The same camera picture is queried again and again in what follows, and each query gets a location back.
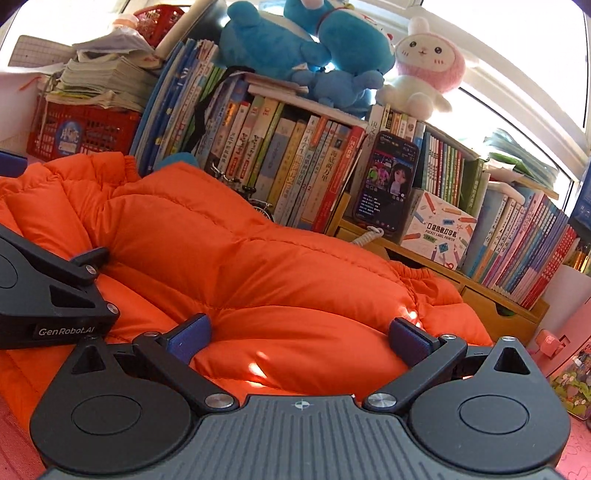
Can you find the tall blue box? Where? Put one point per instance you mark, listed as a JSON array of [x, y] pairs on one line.
[[582, 207]]

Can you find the stack of green folders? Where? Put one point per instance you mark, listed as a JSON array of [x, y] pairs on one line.
[[521, 161]]

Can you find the orange-capped bottle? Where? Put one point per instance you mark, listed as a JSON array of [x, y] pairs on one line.
[[125, 22]]

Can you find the large red plastic basket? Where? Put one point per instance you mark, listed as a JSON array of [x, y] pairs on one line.
[[106, 134]]

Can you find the wooden drawer organiser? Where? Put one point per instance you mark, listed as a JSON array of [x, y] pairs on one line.
[[485, 295]]

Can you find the small red plastic basket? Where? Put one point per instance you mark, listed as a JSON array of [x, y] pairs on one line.
[[161, 23]]

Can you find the pink blanket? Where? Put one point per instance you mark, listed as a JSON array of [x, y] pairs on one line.
[[579, 452]]

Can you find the pink rabbit plush toy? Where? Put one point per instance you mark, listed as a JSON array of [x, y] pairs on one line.
[[429, 60]]

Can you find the blue cat plush toy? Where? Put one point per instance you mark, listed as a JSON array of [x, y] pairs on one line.
[[351, 41]]

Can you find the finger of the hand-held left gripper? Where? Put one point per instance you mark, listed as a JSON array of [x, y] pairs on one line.
[[99, 304], [11, 160]]

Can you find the black toy bicycle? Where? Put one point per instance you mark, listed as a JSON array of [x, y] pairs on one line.
[[244, 191]]

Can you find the leaning blue picture books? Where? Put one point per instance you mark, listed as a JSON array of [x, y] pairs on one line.
[[175, 106]]

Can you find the grey grid cutting mat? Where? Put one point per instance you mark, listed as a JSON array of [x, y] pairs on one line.
[[32, 50]]

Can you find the row of thick children's books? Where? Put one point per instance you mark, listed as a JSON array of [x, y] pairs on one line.
[[286, 161]]

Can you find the blue ball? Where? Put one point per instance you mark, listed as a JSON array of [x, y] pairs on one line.
[[178, 159]]

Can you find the black smartphone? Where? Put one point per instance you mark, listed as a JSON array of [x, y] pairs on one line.
[[388, 184]]

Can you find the row of thin green books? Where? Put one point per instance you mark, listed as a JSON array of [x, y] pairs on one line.
[[443, 170]]

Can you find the white printed cardboard box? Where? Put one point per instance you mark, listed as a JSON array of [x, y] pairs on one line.
[[438, 230]]

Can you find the rolled white paper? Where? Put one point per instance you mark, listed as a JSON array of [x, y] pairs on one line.
[[184, 32]]

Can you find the pink triangular toy bag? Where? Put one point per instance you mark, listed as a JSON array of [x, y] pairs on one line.
[[575, 374]]

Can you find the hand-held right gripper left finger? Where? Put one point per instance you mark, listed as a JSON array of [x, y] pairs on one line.
[[189, 337]]

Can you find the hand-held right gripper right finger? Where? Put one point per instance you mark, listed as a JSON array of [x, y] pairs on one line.
[[406, 339]]

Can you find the orange puffer jacket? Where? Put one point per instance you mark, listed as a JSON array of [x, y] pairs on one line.
[[231, 258]]

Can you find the stack of papers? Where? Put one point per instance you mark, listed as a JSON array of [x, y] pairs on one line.
[[106, 78]]

